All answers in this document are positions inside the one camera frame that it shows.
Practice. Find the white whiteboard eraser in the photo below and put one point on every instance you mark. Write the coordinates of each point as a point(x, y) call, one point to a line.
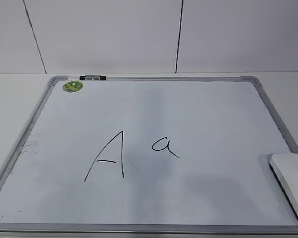
point(285, 167)

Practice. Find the white board with grey frame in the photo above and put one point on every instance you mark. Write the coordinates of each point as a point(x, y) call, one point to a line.
point(149, 157)

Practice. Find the round green sticker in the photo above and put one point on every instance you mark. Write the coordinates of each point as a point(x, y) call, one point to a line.
point(72, 86)

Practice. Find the black marker clip holder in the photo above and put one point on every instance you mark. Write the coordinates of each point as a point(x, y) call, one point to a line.
point(92, 77)

